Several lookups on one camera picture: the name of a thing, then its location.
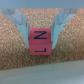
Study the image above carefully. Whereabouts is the pink block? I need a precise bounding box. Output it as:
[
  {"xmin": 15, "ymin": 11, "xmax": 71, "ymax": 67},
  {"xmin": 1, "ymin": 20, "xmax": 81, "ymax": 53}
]
[{"xmin": 28, "ymin": 27, "xmax": 54, "ymax": 56}]

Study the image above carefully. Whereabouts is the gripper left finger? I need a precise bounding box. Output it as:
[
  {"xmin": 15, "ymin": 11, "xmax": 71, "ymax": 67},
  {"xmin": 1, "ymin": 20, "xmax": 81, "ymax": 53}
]
[{"xmin": 1, "ymin": 8, "xmax": 33, "ymax": 50}]

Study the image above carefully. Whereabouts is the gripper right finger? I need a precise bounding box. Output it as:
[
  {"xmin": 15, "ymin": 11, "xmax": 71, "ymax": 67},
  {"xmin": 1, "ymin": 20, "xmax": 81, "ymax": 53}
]
[{"xmin": 49, "ymin": 8, "xmax": 83, "ymax": 49}]

